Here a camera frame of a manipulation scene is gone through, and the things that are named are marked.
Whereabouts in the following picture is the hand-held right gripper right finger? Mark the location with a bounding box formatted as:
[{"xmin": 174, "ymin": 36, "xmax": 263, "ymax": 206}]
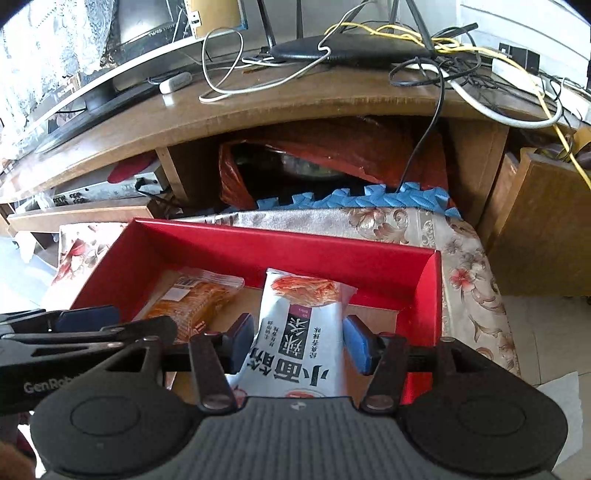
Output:
[{"xmin": 344, "ymin": 316, "xmax": 509, "ymax": 414}]

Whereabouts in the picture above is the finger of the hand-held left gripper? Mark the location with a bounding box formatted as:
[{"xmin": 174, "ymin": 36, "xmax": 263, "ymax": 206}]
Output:
[
  {"xmin": 0, "ymin": 316, "xmax": 178, "ymax": 365},
  {"xmin": 0, "ymin": 305, "xmax": 121, "ymax": 335}
]

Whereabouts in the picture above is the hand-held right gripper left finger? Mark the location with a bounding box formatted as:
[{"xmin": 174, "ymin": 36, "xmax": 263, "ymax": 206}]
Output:
[{"xmin": 95, "ymin": 314, "xmax": 256, "ymax": 413}]

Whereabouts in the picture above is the white snack packet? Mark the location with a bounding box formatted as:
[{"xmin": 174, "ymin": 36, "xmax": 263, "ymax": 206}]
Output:
[{"xmin": 225, "ymin": 268, "xmax": 370, "ymax": 398}]

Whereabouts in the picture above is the red cardboard box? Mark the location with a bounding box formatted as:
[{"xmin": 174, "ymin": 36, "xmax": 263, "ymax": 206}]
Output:
[{"xmin": 69, "ymin": 218, "xmax": 443, "ymax": 407}]

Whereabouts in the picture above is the clear orange snack packet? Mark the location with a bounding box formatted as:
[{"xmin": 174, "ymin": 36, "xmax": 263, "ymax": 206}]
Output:
[{"xmin": 134, "ymin": 268, "xmax": 245, "ymax": 344}]

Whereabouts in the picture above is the floral tablecloth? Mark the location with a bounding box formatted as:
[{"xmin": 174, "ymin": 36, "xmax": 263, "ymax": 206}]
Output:
[{"xmin": 51, "ymin": 205, "xmax": 522, "ymax": 384}]

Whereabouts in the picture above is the silver media player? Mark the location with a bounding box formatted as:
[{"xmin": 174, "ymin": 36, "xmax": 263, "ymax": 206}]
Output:
[{"xmin": 51, "ymin": 168, "xmax": 169, "ymax": 206}]

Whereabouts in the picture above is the blue foam mat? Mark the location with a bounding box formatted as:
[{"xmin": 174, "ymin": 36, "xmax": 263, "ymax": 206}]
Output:
[{"xmin": 256, "ymin": 182, "xmax": 464, "ymax": 220}]

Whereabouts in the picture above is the dark red cloth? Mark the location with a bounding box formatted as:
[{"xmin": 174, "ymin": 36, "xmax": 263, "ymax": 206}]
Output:
[{"xmin": 107, "ymin": 154, "xmax": 160, "ymax": 183}]

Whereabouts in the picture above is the red plastic bag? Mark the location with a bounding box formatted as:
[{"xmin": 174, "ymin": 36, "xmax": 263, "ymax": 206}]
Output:
[{"xmin": 218, "ymin": 115, "xmax": 455, "ymax": 213}]

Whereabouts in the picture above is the white paper sheet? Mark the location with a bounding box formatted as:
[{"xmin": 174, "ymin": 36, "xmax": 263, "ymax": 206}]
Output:
[{"xmin": 536, "ymin": 371, "xmax": 585, "ymax": 448}]

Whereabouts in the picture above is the wooden cabinet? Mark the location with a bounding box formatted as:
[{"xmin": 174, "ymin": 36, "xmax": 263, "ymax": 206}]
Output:
[{"xmin": 478, "ymin": 148, "xmax": 591, "ymax": 296}]

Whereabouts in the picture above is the wooden TV stand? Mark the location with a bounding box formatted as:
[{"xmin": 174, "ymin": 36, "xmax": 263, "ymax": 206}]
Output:
[{"xmin": 0, "ymin": 55, "xmax": 583, "ymax": 245}]

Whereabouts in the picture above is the small white device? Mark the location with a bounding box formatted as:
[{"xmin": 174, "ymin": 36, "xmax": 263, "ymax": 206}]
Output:
[{"xmin": 159, "ymin": 72, "xmax": 193, "ymax": 94}]

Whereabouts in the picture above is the white lace cloth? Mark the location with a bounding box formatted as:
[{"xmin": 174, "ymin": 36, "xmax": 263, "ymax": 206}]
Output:
[{"xmin": 0, "ymin": 0, "xmax": 121, "ymax": 153}]

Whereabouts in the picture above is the black router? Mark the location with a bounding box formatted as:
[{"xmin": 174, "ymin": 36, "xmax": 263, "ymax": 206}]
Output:
[{"xmin": 256, "ymin": 0, "xmax": 437, "ymax": 70}]

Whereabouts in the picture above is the flat screen television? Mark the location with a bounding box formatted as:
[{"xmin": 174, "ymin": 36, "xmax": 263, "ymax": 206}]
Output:
[{"xmin": 18, "ymin": 0, "xmax": 208, "ymax": 155}]

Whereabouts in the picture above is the gold ribbon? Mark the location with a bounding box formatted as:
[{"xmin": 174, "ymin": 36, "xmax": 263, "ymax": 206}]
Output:
[{"xmin": 561, "ymin": 127, "xmax": 591, "ymax": 169}]

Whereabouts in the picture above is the white power strip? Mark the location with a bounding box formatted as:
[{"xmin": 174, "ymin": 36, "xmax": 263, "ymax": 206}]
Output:
[{"xmin": 492, "ymin": 53, "xmax": 591, "ymax": 123}]

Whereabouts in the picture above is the small black box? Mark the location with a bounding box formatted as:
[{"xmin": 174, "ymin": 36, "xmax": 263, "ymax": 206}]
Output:
[{"xmin": 499, "ymin": 43, "xmax": 541, "ymax": 75}]

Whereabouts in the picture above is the black cable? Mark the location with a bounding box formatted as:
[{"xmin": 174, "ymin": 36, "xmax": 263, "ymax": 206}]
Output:
[{"xmin": 390, "ymin": 60, "xmax": 446, "ymax": 192}]

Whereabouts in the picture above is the thin white cable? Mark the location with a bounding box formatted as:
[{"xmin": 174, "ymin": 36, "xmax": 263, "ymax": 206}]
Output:
[{"xmin": 198, "ymin": 28, "xmax": 333, "ymax": 103}]

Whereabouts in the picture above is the thick white cable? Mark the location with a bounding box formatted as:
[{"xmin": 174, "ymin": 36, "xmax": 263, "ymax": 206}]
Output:
[{"xmin": 406, "ymin": 65, "xmax": 564, "ymax": 129}]

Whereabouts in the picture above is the yellow cable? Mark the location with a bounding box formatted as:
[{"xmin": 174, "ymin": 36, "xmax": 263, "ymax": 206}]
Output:
[{"xmin": 323, "ymin": 21, "xmax": 591, "ymax": 185}]

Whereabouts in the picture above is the blue edged picture frame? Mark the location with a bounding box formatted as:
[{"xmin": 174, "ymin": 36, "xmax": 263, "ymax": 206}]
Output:
[{"xmin": 182, "ymin": 0, "xmax": 245, "ymax": 40}]

